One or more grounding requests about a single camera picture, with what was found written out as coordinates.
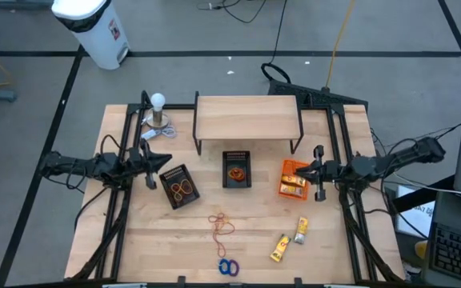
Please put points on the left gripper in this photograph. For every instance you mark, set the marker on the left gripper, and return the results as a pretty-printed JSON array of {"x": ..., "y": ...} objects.
[{"x": 142, "y": 162}]

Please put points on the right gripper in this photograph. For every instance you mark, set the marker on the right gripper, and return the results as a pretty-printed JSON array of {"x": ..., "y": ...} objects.
[{"x": 328, "y": 171}]

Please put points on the yellow rubber band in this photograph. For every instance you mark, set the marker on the yellow rubber band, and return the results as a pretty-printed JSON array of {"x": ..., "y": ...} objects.
[
  {"x": 192, "y": 188},
  {"x": 223, "y": 218}
]

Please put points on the long red rubber band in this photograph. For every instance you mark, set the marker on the long red rubber band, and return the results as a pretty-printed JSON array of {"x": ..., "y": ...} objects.
[{"x": 221, "y": 253}]

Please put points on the blue coil wristband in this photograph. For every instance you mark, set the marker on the blue coil wristband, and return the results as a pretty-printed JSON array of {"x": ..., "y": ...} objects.
[{"x": 220, "y": 266}]

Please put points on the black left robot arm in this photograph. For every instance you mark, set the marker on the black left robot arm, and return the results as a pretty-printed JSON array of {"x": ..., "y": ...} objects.
[{"x": 74, "y": 167}]

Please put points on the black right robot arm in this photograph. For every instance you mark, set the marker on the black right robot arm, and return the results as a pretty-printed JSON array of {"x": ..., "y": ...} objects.
[{"x": 406, "y": 154}]

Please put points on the wooden desk shelf riser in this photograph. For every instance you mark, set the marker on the wooden desk shelf riser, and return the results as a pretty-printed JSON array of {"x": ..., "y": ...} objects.
[{"x": 246, "y": 118}]

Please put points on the black desk support bar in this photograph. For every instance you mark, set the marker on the black desk support bar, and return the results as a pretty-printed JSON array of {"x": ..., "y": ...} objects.
[{"x": 414, "y": 200}]

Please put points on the orange plastic basket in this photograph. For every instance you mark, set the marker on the orange plastic basket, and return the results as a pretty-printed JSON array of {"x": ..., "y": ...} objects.
[{"x": 292, "y": 165}]

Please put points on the black plastic basket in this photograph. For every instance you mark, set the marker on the black plastic basket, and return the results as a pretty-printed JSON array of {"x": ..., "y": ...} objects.
[
  {"x": 236, "y": 158},
  {"x": 166, "y": 178}
]

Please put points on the white bulb table lamp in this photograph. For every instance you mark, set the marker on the white bulb table lamp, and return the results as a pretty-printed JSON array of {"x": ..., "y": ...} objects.
[{"x": 158, "y": 102}]

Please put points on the black perforated panel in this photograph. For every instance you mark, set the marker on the black perforated panel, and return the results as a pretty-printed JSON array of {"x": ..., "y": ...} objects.
[{"x": 314, "y": 96}]

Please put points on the black table clamp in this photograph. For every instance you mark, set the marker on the black table clamp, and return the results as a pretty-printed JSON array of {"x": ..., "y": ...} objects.
[
  {"x": 298, "y": 281},
  {"x": 181, "y": 280}
]

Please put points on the white paper sheet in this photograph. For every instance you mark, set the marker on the white paper sheet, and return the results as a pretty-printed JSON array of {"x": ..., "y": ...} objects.
[{"x": 418, "y": 218}]

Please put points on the yellow round object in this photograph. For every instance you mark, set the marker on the yellow round object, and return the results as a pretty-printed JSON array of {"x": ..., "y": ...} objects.
[{"x": 421, "y": 250}]

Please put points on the white trash bin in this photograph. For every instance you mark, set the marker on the white trash bin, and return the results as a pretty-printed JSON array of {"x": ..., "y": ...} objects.
[{"x": 94, "y": 36}]

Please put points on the black keyboard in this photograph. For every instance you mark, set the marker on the black keyboard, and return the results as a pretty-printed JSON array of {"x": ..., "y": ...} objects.
[{"x": 458, "y": 252}]

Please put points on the black metal rig frame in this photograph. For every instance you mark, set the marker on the black metal rig frame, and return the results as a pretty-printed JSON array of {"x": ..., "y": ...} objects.
[{"x": 178, "y": 106}]

